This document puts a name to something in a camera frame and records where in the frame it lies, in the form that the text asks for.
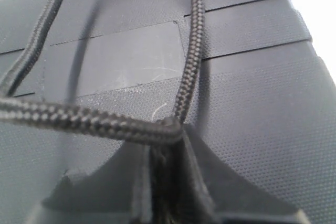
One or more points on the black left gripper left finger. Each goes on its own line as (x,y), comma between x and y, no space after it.
(119,191)

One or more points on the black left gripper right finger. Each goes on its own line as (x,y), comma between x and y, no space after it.
(215,193)

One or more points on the black plastic carrying case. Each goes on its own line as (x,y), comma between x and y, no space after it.
(80,78)

